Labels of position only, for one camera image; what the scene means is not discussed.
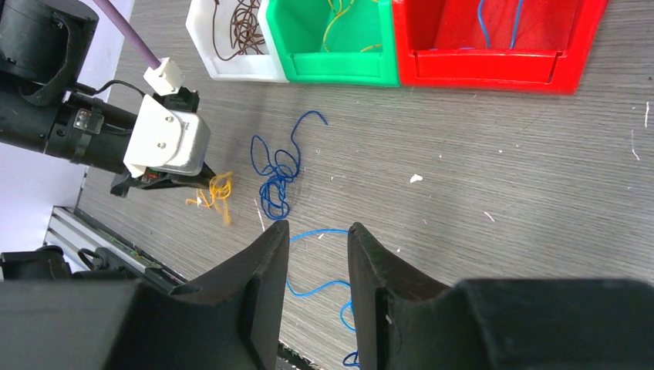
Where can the green plastic bin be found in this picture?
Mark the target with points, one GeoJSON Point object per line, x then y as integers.
{"type": "Point", "coordinates": [335, 42]}

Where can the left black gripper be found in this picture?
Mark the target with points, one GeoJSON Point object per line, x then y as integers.
{"type": "Point", "coordinates": [159, 180]}

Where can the small yellow cable clump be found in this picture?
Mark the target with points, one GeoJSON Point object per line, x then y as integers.
{"type": "Point", "coordinates": [215, 197]}

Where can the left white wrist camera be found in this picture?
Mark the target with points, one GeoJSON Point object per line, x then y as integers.
{"type": "Point", "coordinates": [166, 140]}

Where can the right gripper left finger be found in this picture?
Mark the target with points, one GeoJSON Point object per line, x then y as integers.
{"type": "Point", "coordinates": [227, 318]}

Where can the red plastic bin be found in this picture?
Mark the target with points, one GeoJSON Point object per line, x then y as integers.
{"type": "Point", "coordinates": [526, 46]}

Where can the white plastic bin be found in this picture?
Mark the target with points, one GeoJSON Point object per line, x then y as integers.
{"type": "Point", "coordinates": [234, 40]}

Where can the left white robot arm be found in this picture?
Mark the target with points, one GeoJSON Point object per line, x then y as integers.
{"type": "Point", "coordinates": [45, 109]}

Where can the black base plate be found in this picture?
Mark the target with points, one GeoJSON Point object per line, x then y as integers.
{"type": "Point", "coordinates": [102, 260]}

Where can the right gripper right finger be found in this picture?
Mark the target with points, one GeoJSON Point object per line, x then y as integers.
{"type": "Point", "coordinates": [407, 320]}

